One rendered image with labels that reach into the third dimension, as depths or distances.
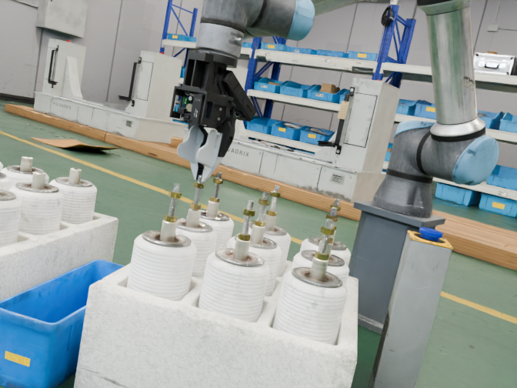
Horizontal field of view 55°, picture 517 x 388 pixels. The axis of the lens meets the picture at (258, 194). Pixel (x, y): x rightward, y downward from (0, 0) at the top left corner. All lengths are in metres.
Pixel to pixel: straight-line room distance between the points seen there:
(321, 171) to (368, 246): 1.78
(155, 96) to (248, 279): 3.59
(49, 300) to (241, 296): 0.37
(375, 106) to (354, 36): 7.46
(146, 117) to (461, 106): 3.32
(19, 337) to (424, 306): 0.65
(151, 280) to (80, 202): 0.37
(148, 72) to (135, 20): 4.48
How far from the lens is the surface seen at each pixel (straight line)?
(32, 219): 0.99
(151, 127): 4.26
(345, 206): 2.89
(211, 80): 0.83
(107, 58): 8.36
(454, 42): 1.13
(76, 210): 1.08
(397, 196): 1.28
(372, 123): 3.00
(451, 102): 1.16
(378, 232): 1.28
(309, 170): 3.09
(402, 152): 1.29
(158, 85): 4.26
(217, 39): 0.82
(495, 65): 5.57
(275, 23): 0.88
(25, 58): 7.68
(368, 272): 1.31
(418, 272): 0.91
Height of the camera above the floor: 0.46
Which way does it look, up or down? 9 degrees down
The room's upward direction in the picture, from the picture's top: 11 degrees clockwise
